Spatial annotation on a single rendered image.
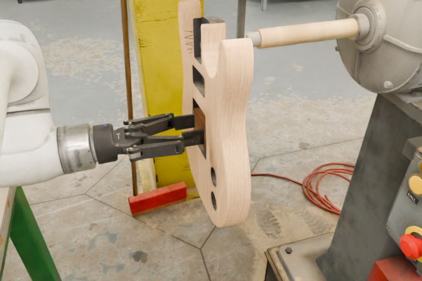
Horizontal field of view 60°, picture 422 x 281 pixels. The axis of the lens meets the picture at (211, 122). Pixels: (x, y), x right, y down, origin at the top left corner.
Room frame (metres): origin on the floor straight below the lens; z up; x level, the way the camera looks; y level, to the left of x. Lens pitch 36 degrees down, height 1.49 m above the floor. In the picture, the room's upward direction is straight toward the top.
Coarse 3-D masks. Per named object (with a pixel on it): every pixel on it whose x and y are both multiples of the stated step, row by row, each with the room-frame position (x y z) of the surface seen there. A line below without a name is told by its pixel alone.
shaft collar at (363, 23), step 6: (348, 18) 0.64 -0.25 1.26; (354, 18) 0.63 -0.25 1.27; (360, 18) 0.62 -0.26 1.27; (366, 18) 0.62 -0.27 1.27; (360, 24) 0.61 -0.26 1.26; (366, 24) 0.61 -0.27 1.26; (360, 30) 0.61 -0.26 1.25; (366, 30) 0.61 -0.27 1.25; (354, 36) 0.62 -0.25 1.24; (360, 36) 0.61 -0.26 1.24
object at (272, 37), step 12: (300, 24) 0.60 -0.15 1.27; (312, 24) 0.60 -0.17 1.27; (324, 24) 0.60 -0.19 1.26; (336, 24) 0.61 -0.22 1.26; (348, 24) 0.61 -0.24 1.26; (264, 36) 0.57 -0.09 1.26; (276, 36) 0.57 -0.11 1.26; (288, 36) 0.58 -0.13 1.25; (300, 36) 0.58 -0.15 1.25; (312, 36) 0.59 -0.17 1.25; (324, 36) 0.60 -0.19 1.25; (336, 36) 0.60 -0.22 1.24; (348, 36) 0.61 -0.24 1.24
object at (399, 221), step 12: (420, 156) 0.44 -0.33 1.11; (408, 168) 0.45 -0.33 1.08; (408, 180) 0.43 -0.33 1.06; (408, 192) 0.43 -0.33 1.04; (396, 204) 0.44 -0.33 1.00; (408, 204) 0.42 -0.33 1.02; (420, 204) 0.40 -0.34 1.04; (396, 216) 0.43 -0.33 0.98; (408, 216) 0.41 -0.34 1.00; (420, 216) 0.39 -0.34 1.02; (384, 228) 0.44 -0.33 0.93; (396, 228) 0.42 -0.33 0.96; (408, 228) 0.40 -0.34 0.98; (420, 228) 0.38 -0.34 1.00; (396, 240) 0.41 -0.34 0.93; (420, 264) 0.36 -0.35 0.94
